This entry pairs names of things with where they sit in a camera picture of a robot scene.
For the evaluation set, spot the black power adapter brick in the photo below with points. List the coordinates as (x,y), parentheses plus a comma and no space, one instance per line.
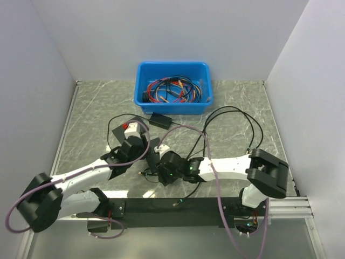
(161,121)

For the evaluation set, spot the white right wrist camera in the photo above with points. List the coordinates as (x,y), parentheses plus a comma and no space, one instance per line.
(161,149)

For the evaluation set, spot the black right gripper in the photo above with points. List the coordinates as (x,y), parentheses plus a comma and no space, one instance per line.
(164,178)

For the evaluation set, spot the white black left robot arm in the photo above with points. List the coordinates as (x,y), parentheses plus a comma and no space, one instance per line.
(47,199)

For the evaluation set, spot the black network switch with ports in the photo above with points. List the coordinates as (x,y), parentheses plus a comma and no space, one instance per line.
(118,132)

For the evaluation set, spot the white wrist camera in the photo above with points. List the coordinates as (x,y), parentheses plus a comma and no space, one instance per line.
(161,149)
(131,130)

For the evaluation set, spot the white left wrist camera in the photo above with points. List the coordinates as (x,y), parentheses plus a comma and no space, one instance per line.
(131,130)

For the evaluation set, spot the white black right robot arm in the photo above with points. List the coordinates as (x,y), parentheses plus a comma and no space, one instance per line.
(267,174)

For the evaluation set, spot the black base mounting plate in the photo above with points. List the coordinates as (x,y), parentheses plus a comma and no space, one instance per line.
(160,212)

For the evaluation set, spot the blue plastic bin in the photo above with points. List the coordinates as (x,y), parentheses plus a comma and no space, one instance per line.
(182,88)

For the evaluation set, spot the black switch box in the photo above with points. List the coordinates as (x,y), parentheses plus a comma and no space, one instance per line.
(152,157)

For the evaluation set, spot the black patch cable teal plug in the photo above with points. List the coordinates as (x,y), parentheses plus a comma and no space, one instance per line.
(244,137)

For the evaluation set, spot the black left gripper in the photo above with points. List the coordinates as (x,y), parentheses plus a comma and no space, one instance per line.
(144,145)

